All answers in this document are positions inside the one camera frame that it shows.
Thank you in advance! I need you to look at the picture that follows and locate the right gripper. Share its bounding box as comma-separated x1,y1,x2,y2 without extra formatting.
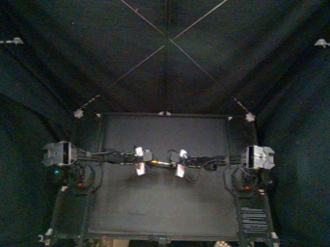
172,149,190,178

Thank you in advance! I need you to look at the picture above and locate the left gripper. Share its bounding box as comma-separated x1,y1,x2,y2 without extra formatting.
132,146,154,177

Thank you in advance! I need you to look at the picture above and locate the grey marker pen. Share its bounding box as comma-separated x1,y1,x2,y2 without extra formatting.
150,159,177,169

